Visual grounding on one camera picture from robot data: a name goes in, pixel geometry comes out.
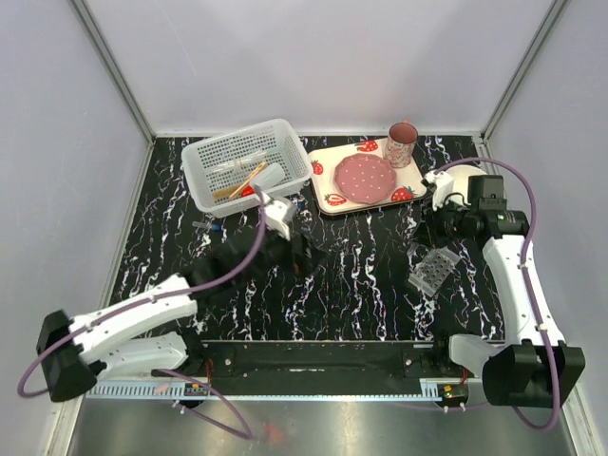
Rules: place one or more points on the white perforated plastic basket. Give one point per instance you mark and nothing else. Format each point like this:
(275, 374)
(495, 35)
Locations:
(276, 142)

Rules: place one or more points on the controller box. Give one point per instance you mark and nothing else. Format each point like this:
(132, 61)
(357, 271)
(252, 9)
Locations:
(453, 395)
(196, 389)

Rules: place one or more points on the left controller box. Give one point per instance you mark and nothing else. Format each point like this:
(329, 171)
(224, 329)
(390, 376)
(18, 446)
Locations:
(196, 389)

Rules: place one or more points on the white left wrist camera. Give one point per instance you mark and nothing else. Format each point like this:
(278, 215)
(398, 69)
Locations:
(279, 213)

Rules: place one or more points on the right controller box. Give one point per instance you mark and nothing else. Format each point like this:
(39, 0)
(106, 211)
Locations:
(453, 395)

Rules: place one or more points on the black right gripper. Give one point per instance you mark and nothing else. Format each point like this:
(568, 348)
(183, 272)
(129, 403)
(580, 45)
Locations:
(432, 218)

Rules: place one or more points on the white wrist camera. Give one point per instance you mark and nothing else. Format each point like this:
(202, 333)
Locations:
(279, 213)
(440, 184)

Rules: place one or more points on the pink patterned mug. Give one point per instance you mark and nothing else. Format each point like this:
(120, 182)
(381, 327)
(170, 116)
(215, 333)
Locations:
(401, 140)

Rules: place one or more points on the white squeeze bottle red cap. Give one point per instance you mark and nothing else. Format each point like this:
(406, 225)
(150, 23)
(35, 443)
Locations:
(266, 179)

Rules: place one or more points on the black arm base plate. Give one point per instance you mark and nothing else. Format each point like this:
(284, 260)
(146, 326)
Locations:
(321, 368)

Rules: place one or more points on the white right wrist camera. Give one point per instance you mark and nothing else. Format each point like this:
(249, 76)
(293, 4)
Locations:
(440, 184)

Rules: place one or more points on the clear test tube rack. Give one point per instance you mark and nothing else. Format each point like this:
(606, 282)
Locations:
(428, 276)

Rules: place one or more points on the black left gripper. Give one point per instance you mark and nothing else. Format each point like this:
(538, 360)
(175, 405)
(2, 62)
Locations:
(307, 261)

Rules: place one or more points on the clear plastic funnel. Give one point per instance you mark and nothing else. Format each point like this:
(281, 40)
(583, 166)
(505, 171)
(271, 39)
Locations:
(235, 164)

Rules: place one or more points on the white paper bowl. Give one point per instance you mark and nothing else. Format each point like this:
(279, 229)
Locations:
(460, 175)

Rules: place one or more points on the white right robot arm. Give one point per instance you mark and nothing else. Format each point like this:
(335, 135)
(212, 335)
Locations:
(502, 235)

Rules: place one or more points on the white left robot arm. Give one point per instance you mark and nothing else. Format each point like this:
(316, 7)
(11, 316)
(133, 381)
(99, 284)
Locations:
(74, 353)

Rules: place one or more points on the wooden test tube clamp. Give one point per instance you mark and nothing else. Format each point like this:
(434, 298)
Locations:
(247, 181)

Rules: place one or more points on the pink dotted plate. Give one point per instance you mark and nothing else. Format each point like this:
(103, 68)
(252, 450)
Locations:
(364, 178)

